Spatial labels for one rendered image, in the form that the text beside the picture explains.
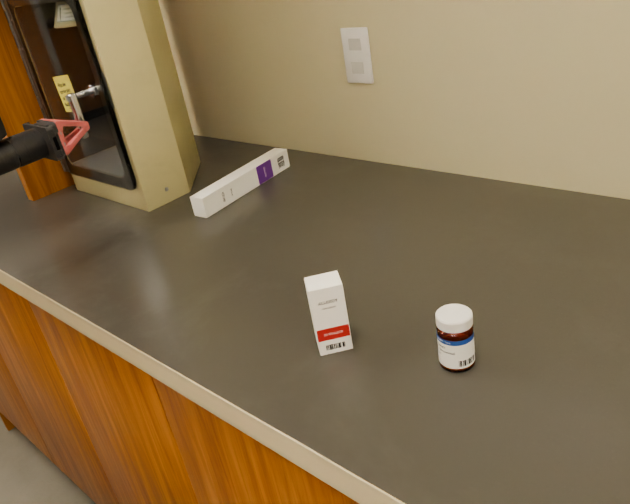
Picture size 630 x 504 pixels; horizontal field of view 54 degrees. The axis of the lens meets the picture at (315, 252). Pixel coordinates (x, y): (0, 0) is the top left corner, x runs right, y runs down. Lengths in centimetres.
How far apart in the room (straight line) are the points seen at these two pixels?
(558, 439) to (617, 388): 10
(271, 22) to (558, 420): 112
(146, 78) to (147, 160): 16
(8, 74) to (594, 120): 122
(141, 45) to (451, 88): 61
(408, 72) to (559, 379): 75
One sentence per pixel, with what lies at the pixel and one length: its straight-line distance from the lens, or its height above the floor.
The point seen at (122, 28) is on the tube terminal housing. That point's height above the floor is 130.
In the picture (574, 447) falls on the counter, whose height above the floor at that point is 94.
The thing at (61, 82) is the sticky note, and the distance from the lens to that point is 144.
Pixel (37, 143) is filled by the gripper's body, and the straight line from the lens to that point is 126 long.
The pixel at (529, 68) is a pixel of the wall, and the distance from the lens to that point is 117.
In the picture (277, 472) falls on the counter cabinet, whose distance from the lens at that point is 85.
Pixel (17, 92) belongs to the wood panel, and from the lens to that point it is 162.
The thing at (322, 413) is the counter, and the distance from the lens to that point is 72.
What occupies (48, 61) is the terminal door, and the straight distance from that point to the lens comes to 146.
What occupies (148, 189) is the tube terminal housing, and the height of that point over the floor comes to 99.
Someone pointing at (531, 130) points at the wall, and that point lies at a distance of 120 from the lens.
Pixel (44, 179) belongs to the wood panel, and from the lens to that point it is 166.
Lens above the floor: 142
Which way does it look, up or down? 28 degrees down
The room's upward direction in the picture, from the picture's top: 11 degrees counter-clockwise
